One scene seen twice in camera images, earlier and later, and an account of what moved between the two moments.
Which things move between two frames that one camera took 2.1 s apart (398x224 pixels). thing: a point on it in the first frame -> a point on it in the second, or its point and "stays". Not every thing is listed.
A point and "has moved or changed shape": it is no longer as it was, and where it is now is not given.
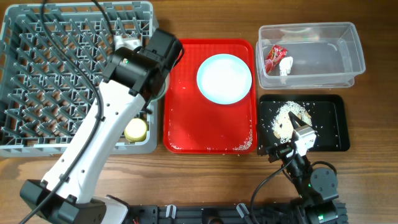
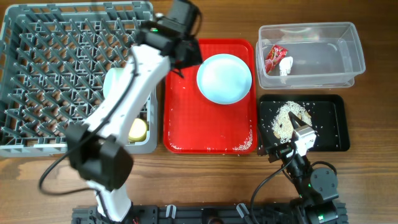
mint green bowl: [165, 87] has moved or changed shape
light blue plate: [224, 79] stays
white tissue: [285, 65] stays
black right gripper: [279, 151] stays
